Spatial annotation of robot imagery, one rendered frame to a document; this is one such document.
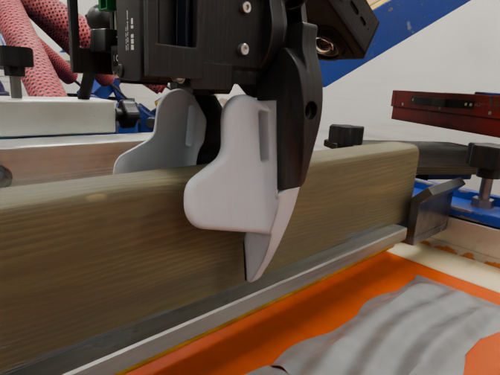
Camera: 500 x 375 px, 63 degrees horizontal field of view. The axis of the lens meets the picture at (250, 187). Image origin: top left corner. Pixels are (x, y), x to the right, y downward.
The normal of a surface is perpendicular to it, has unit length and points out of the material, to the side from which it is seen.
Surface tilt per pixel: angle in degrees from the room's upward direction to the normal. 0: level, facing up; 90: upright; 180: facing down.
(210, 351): 0
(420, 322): 33
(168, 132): 98
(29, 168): 90
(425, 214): 90
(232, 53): 90
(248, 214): 82
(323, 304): 0
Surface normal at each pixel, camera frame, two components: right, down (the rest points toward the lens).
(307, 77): 0.67, -0.05
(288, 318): 0.05, -0.97
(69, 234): 0.69, 0.22
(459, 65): -0.73, 0.14
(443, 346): 0.43, -0.70
